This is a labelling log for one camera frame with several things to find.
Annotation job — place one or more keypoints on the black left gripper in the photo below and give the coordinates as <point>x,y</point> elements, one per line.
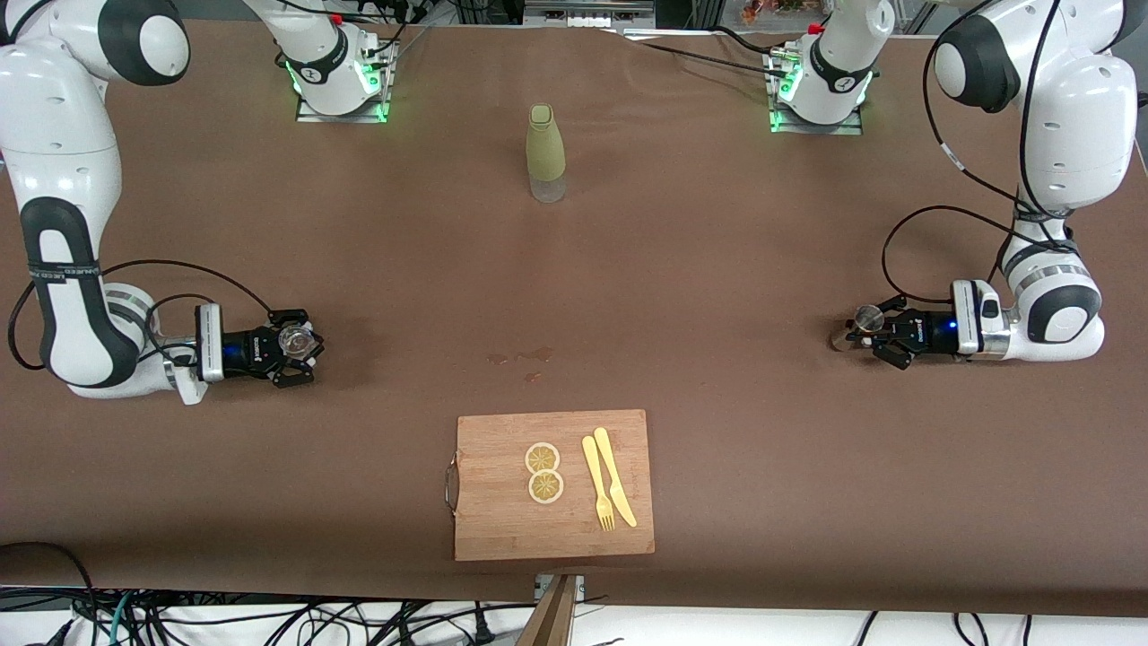
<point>924,333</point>

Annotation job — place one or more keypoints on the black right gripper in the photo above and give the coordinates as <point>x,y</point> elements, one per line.
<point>245,349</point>

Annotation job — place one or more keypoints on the clear glass cup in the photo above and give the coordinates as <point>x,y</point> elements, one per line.
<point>294,341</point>

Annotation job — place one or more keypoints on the metal jigger measuring cup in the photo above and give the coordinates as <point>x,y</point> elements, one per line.
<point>868,317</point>

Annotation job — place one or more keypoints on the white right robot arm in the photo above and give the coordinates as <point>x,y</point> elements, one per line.
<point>54,135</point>

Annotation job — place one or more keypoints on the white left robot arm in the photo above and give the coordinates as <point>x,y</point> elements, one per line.
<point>1076,108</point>

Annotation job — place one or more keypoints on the brown table cover sheet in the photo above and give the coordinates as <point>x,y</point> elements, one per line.
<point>269,493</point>

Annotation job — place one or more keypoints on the wooden cutting board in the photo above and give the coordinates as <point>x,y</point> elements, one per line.
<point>502,520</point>

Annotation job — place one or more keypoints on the lemon slice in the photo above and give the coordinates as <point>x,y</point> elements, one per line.
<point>545,487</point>
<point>542,458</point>

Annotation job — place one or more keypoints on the yellow plastic knife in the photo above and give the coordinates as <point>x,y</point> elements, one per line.
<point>610,467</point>

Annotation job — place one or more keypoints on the green sleeved glass bottle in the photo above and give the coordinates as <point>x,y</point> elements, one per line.
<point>545,152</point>

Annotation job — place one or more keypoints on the yellow plastic fork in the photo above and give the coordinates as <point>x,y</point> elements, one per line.
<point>594,471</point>

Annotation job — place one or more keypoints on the black power plug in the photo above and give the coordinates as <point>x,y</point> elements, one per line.
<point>484,628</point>

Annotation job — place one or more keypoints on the orange background item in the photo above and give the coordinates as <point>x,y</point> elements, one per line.
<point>762,9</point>

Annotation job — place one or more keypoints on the grey power strip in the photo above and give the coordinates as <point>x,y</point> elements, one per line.
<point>587,9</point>

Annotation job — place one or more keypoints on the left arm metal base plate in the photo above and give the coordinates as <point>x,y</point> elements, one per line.
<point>847,128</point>

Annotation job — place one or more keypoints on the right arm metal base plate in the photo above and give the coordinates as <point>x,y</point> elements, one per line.
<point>359,117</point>

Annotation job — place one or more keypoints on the grey metal bracket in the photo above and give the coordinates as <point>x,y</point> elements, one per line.
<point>579,585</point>

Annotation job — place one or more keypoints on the wooden post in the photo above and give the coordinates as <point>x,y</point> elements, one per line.
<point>549,619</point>

